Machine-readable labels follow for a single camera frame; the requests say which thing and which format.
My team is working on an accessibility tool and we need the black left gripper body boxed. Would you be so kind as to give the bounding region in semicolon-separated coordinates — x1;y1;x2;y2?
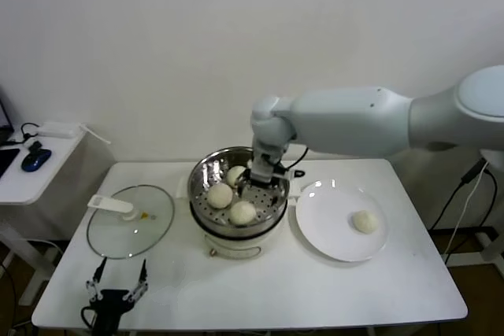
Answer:
88;290;132;336

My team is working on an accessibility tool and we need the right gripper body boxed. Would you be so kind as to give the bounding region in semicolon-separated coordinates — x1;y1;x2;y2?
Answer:
247;140;286;189

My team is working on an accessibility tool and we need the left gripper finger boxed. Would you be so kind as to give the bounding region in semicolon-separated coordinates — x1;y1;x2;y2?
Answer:
86;257;107;298
131;259;149;299

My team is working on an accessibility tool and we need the white steamed baozi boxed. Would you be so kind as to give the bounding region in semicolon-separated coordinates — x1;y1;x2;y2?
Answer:
228;200;257;227
351;209;380;234
226;165;248;190
206;184;234;210

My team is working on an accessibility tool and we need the stainless steel steamer basket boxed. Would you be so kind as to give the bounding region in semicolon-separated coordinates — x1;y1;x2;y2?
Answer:
176;146;303;234

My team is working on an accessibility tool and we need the glass pot lid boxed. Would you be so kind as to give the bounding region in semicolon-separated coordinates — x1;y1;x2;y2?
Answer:
86;184;176;260

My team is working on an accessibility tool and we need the white electric cooker base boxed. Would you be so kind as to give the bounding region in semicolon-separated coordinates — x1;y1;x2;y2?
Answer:
188;201;285;259

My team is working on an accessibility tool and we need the white round plate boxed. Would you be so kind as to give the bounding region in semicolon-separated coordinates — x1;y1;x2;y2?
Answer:
295;179;389;263

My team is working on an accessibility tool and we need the white side table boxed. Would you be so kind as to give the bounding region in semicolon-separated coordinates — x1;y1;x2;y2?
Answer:
0;127;87;308

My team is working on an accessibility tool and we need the blue computer mouse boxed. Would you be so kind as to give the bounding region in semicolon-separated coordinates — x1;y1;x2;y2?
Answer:
21;147;52;173

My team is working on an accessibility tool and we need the white stick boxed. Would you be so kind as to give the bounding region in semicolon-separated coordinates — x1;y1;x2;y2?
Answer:
78;123;113;145

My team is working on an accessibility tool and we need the black tablet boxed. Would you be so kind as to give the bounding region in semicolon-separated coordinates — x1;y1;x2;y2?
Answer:
0;147;20;179

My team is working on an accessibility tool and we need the white flat box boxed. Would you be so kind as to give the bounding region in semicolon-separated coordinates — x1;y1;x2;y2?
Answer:
37;121;79;139

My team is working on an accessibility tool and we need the dark laptop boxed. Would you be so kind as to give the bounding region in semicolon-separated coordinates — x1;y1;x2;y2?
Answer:
0;86;16;146

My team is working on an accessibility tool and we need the white shelf stand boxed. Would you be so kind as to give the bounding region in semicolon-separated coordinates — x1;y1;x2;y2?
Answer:
444;229;504;266

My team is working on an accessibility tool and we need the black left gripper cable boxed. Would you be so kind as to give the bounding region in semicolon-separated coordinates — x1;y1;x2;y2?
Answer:
80;304;98;328

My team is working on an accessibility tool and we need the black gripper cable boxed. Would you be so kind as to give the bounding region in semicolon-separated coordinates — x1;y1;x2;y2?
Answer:
80;304;98;328
291;146;312;174

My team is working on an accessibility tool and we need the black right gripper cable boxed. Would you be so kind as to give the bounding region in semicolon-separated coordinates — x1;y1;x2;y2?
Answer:
291;146;312;174

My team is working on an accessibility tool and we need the black cable with dongle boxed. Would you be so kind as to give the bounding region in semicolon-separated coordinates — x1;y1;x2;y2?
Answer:
19;122;43;152

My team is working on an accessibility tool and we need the white hanging cable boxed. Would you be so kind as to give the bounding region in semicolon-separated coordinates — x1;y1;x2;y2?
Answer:
444;170;491;263

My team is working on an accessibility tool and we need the black cable with plug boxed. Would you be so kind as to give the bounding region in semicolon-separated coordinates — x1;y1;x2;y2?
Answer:
428;157;489;234

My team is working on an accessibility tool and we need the thin black hanging cable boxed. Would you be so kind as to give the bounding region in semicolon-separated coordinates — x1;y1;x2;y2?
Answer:
484;172;498;231

